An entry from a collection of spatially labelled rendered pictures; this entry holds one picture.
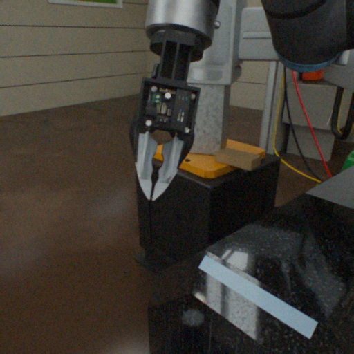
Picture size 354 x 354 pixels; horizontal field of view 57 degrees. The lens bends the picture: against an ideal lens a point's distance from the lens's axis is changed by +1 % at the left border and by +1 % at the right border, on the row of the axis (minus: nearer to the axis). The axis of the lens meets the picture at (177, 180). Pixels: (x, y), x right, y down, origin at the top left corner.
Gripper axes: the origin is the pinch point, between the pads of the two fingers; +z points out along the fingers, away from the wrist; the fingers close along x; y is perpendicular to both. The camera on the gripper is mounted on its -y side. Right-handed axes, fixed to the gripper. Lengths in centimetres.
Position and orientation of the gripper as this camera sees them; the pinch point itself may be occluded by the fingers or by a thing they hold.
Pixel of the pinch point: (152, 190)
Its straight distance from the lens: 46.6
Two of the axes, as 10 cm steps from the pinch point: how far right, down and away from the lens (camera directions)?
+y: 0.8, 0.8, -9.9
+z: -1.7, 9.8, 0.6
